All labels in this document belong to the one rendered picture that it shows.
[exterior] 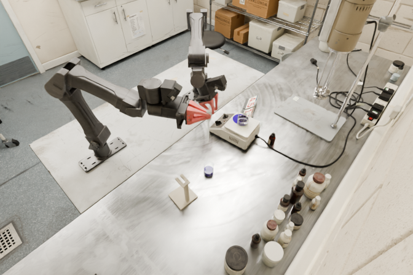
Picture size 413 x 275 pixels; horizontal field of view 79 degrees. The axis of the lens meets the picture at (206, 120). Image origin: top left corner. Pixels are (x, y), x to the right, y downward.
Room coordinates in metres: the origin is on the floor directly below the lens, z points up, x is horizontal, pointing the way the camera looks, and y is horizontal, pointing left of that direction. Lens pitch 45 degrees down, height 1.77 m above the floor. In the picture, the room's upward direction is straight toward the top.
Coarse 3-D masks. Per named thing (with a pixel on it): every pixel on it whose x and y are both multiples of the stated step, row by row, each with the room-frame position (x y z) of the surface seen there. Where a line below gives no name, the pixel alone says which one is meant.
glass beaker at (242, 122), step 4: (244, 108) 0.80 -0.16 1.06; (240, 112) 0.79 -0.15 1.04; (244, 112) 0.80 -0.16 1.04; (248, 112) 0.78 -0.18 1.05; (240, 116) 0.75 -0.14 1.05; (248, 116) 0.76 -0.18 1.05; (240, 120) 0.75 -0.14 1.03; (244, 120) 0.75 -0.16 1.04; (248, 120) 0.76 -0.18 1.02; (240, 124) 0.75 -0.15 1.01; (244, 124) 0.75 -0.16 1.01
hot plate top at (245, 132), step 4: (236, 112) 0.85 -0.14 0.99; (232, 120) 0.80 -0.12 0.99; (252, 120) 0.80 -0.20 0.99; (256, 120) 0.80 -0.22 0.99; (228, 124) 0.77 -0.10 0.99; (232, 124) 0.77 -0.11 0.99; (236, 124) 0.77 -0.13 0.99; (248, 124) 0.77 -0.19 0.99; (252, 124) 0.77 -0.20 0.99; (256, 124) 0.77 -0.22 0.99; (228, 128) 0.75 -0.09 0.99; (232, 128) 0.75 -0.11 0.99; (236, 128) 0.75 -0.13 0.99; (240, 128) 0.75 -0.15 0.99; (244, 128) 0.75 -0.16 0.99; (248, 128) 0.75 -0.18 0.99; (252, 128) 0.75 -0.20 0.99; (236, 132) 0.73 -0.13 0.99; (240, 132) 0.73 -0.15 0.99; (244, 132) 0.73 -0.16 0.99; (248, 132) 0.73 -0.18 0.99; (252, 132) 0.73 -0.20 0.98; (244, 136) 0.70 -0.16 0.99; (248, 136) 0.70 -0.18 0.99
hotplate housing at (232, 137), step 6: (228, 120) 0.82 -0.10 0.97; (222, 126) 0.78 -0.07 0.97; (258, 126) 0.78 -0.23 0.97; (210, 132) 0.80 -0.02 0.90; (216, 132) 0.78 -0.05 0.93; (222, 132) 0.76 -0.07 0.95; (228, 132) 0.75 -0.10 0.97; (258, 132) 0.78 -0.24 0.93; (222, 138) 0.76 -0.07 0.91; (228, 138) 0.74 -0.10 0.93; (234, 138) 0.72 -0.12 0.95; (240, 138) 0.71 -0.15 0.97; (246, 138) 0.71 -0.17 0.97; (252, 138) 0.73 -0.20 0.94; (258, 138) 0.74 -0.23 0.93; (234, 144) 0.72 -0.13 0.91; (240, 144) 0.70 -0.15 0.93; (246, 144) 0.69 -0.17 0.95
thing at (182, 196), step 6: (180, 180) 0.46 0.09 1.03; (186, 180) 0.46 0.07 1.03; (180, 186) 0.51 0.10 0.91; (186, 186) 0.45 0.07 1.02; (174, 192) 0.49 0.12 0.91; (180, 192) 0.49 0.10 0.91; (186, 192) 0.45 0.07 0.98; (192, 192) 0.49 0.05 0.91; (174, 198) 0.46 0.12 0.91; (180, 198) 0.46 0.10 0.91; (186, 198) 0.45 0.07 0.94; (192, 198) 0.46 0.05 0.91; (180, 204) 0.44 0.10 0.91; (186, 204) 0.44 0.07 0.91
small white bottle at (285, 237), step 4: (284, 232) 0.31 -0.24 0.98; (288, 232) 0.31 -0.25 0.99; (280, 236) 0.31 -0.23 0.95; (284, 236) 0.30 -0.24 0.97; (288, 236) 0.30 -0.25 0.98; (280, 240) 0.30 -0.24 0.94; (284, 240) 0.29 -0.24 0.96; (288, 240) 0.29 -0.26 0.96; (280, 244) 0.30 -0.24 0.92; (284, 244) 0.29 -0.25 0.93
